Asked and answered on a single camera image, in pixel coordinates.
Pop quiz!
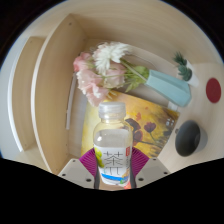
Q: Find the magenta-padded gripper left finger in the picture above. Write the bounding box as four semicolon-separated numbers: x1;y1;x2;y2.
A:
57;147;100;190

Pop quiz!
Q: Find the yellow poppy flower painting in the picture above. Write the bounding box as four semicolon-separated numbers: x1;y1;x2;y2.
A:
80;89;181;160

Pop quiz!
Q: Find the clear plastic drink bottle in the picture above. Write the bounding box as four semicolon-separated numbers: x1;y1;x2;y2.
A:
92;101;134;187

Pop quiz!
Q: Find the flat round red coaster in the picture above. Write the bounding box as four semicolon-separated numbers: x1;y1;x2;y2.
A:
205;77;223;104

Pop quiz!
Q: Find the light wooden shelf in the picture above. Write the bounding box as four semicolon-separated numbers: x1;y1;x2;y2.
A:
11;12;89;176

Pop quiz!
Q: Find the small potted green plant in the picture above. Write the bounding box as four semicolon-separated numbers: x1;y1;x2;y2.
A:
172;51;201;89

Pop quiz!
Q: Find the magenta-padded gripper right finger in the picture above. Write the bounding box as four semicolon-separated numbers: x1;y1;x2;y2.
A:
128;146;171;190

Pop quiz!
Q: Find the pink and white flower bouquet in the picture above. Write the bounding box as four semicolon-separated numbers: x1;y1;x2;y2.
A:
72;41;151;108

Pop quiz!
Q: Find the grey mug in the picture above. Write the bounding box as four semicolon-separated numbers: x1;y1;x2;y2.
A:
174;119;209;158

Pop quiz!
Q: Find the teal faceted vase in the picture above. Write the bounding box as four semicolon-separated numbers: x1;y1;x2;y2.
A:
144;68;193;109

